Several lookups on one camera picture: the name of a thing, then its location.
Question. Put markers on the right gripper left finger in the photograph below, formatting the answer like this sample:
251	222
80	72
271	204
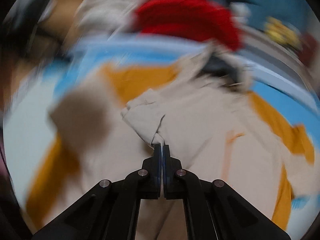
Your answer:
109	210

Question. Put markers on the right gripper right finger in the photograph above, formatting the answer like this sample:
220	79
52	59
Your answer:
213	210

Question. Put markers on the beige and orange jacket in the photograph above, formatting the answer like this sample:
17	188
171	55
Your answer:
107	124

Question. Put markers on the blue patterned bed mat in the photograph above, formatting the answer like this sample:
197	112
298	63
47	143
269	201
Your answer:
28	132

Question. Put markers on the dark red cushion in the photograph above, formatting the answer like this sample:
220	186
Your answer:
309	48

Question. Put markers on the yellow plush toys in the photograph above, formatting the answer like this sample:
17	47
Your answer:
282	34

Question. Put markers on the red folded blanket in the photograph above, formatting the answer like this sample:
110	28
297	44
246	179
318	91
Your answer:
197	20

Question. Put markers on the cream folded blanket stack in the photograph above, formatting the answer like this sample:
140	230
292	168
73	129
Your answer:
109	16

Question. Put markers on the white plush toy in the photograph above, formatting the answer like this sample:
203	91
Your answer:
240	11

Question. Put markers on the wooden headboard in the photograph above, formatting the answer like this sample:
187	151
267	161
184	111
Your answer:
32	31

